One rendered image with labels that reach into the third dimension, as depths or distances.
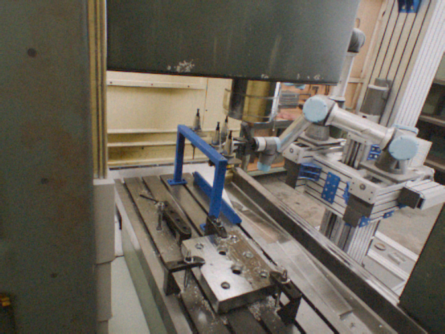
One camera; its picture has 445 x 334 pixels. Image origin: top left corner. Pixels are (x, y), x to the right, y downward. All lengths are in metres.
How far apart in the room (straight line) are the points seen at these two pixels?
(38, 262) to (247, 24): 0.59
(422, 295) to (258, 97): 0.97
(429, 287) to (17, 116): 1.34
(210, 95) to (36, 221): 1.64
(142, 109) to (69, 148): 1.46
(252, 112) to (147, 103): 1.11
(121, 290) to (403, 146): 1.37
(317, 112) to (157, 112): 0.91
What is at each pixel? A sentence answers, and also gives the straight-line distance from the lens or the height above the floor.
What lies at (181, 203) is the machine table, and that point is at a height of 0.90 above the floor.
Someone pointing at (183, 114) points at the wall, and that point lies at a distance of 1.98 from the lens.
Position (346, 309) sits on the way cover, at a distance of 1.54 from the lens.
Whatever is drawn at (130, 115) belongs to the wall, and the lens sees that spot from 1.88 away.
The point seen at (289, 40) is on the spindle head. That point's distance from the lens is 0.82.
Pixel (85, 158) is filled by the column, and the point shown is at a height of 1.51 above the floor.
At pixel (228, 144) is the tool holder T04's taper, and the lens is 1.29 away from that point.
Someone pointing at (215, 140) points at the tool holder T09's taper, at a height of 1.25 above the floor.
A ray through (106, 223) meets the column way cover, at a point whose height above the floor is 1.33.
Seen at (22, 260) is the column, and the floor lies 1.37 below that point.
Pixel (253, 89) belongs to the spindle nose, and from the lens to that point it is 0.85.
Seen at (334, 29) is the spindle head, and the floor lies 1.73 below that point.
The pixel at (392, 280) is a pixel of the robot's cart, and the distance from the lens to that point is 2.72.
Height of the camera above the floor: 1.69
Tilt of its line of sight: 23 degrees down
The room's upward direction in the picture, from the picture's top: 8 degrees clockwise
